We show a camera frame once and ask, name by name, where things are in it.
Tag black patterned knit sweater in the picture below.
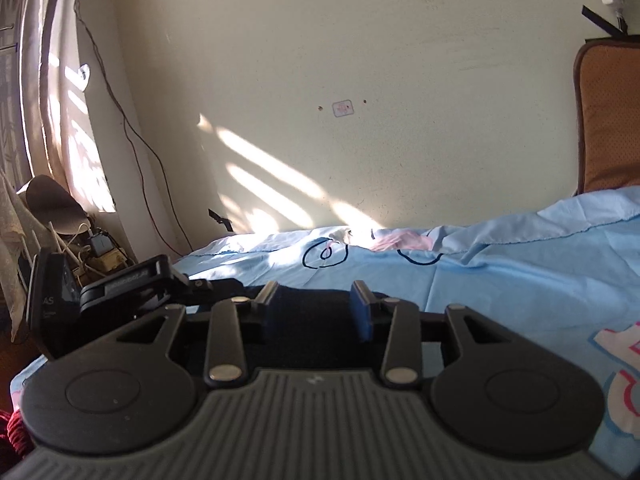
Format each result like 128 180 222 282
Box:
185 285 448 348

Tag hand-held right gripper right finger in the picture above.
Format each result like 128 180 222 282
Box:
350 280 516 387

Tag crossed black tape strips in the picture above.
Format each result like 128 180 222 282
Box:
581 4 628 37

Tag brown seat cushion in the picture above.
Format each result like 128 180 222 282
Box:
572 37 640 197

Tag white lace cloth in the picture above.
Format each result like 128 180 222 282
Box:
0 170 33 343

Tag brown lamp shade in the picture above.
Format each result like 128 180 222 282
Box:
16 175 87 237

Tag light patterned curtain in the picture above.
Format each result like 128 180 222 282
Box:
19 0 118 213

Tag thin dark wall cable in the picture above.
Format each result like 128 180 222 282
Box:
74 0 188 257

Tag red knitted cloth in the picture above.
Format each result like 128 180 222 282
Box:
0 409 32 463

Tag light blue printed bedsheet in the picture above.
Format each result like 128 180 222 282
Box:
10 185 640 478

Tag metal window grille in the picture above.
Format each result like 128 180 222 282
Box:
0 0 26 171

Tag yellow box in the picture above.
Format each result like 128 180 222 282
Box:
79 249 133 281

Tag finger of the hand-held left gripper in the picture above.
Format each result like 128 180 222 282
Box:
175 274 247 308

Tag short black tape piece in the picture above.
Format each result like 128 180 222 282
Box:
208 208 234 232

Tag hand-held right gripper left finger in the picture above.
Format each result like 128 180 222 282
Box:
117 282 281 387

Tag grey power adapter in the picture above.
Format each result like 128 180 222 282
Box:
90 229 114 257

